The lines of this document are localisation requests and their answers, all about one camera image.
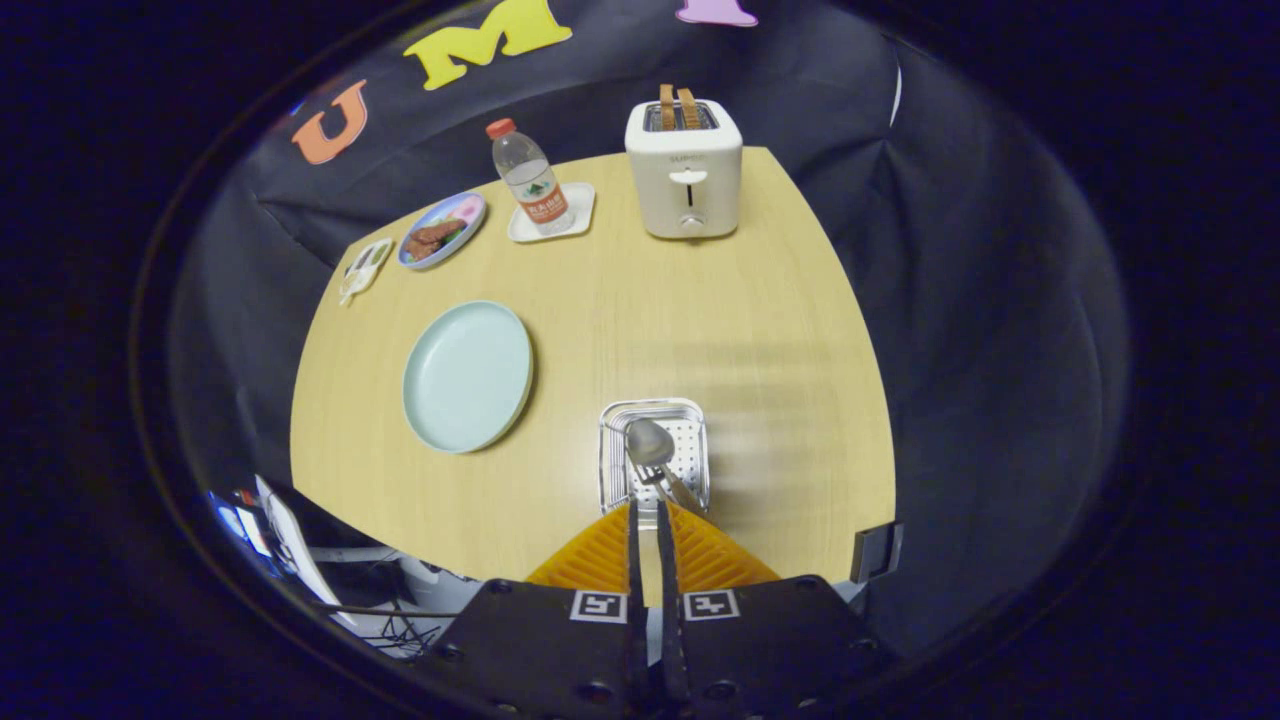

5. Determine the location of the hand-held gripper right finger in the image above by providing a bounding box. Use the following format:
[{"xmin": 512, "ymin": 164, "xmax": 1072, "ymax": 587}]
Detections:
[{"xmin": 655, "ymin": 500, "xmax": 898, "ymax": 720}]

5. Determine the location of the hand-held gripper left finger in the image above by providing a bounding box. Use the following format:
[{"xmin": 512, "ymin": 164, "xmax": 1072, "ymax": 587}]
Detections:
[{"xmin": 425, "ymin": 500, "xmax": 661, "ymax": 720}]

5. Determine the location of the metal spoon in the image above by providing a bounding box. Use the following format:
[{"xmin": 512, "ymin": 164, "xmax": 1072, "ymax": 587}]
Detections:
[{"xmin": 625, "ymin": 418, "xmax": 707, "ymax": 517}]

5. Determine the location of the metal perforated basket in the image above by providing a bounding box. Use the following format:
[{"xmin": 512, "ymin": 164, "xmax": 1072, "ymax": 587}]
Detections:
[{"xmin": 598, "ymin": 398, "xmax": 711, "ymax": 523}]

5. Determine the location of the black table clamp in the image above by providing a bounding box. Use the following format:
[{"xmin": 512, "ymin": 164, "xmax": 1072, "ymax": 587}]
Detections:
[{"xmin": 850, "ymin": 521, "xmax": 905, "ymax": 585}]

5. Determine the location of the pale green plate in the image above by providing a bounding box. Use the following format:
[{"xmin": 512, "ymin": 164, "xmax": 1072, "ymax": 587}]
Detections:
[{"xmin": 401, "ymin": 300, "xmax": 535, "ymax": 455}]

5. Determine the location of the white square coaster tray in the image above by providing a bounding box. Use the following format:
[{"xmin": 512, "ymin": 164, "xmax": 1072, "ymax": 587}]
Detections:
[{"xmin": 507, "ymin": 181, "xmax": 597, "ymax": 244}]

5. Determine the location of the blue pink plate with food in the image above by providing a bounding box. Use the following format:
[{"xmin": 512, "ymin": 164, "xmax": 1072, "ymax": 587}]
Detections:
[{"xmin": 397, "ymin": 190, "xmax": 488, "ymax": 271}]

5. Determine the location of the white toaster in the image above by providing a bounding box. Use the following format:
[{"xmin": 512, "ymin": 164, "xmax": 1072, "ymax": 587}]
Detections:
[{"xmin": 625, "ymin": 98, "xmax": 744, "ymax": 240}]

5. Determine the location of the clear water bottle red cap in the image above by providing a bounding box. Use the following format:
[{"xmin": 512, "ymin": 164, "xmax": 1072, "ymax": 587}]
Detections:
[{"xmin": 486, "ymin": 118, "xmax": 576, "ymax": 236}]

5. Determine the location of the small white rectangular dish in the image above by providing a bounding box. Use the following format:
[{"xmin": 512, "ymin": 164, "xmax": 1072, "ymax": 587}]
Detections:
[{"xmin": 338, "ymin": 237, "xmax": 396, "ymax": 307}]

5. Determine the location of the black backdrop cloth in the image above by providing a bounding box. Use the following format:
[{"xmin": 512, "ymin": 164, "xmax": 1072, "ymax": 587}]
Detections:
[{"xmin": 165, "ymin": 0, "xmax": 1136, "ymax": 656}]

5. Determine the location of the black cable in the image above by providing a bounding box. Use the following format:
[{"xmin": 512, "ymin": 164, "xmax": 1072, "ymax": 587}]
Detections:
[{"xmin": 310, "ymin": 598, "xmax": 463, "ymax": 653}]

